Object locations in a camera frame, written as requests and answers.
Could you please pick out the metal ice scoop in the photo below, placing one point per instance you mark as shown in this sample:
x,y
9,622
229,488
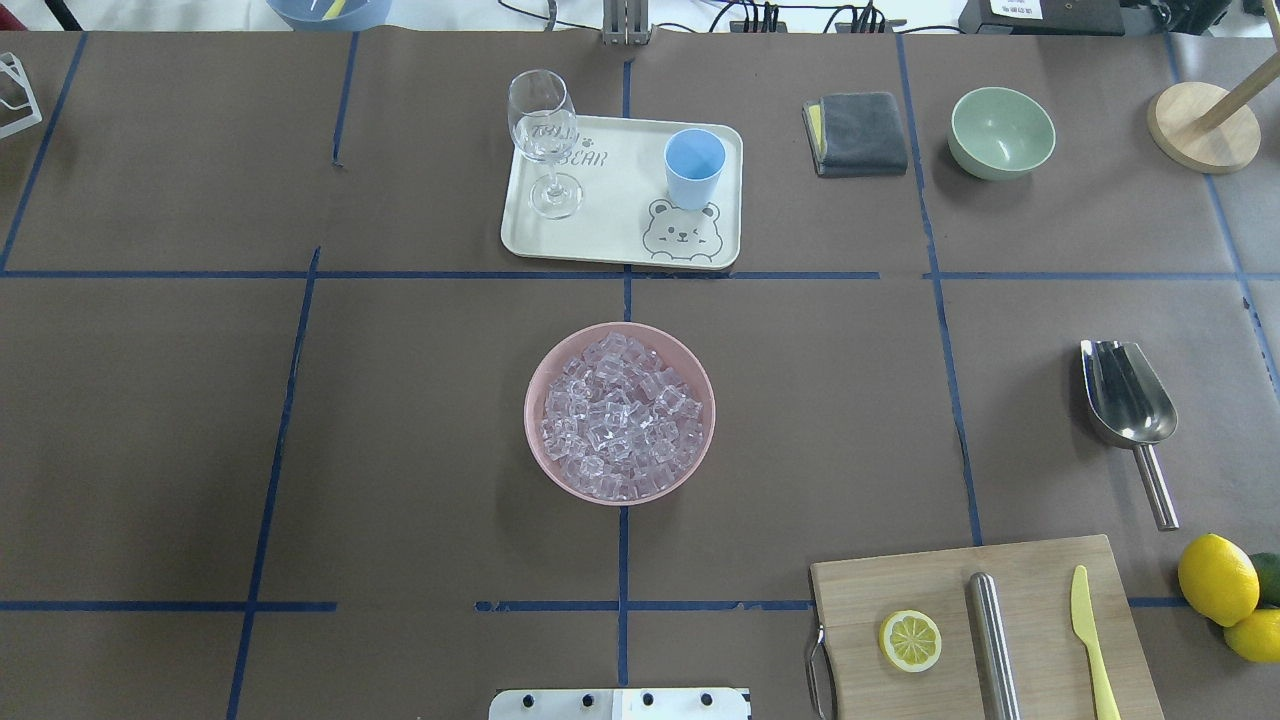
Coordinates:
x,y
1130,408

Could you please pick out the clear ice cubes pile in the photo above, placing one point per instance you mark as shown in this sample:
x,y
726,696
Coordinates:
x,y
620,416

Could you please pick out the light blue cup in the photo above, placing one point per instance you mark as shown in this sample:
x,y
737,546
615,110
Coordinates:
x,y
694,159

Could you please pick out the pink bowl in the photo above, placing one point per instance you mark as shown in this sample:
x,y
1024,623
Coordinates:
x,y
620,412

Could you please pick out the cream bear tray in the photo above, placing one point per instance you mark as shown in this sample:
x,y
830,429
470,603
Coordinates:
x,y
626,216

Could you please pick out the clear wine glass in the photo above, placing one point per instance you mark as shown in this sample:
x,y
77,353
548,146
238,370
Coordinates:
x,y
544,128

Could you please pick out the grey folded cloth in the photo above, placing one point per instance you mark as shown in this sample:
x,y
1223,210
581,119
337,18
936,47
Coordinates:
x,y
856,135

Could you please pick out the lemon half slice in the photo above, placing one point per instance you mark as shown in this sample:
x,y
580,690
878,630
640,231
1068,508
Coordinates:
x,y
910,641

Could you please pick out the green bowl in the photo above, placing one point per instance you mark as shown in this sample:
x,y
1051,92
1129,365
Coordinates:
x,y
999,134

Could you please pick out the steel cylinder rod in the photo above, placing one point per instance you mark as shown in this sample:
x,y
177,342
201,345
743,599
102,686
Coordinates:
x,y
997,680

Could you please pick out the blue bowl with fork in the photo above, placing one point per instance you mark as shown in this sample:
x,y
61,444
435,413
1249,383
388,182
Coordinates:
x,y
336,16

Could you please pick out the yellow plastic knife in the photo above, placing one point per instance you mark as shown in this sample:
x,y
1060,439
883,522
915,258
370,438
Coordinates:
x,y
1084,628

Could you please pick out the wooden mug tree stand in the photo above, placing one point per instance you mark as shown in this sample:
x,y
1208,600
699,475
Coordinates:
x,y
1207,128

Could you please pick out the yellow lemon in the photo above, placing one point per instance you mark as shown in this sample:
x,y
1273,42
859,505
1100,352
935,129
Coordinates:
x,y
1256,638
1218,580

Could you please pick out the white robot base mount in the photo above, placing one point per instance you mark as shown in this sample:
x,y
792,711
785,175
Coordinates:
x,y
622,703

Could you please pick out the white wire cup rack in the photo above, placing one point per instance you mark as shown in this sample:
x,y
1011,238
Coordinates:
x,y
19,105

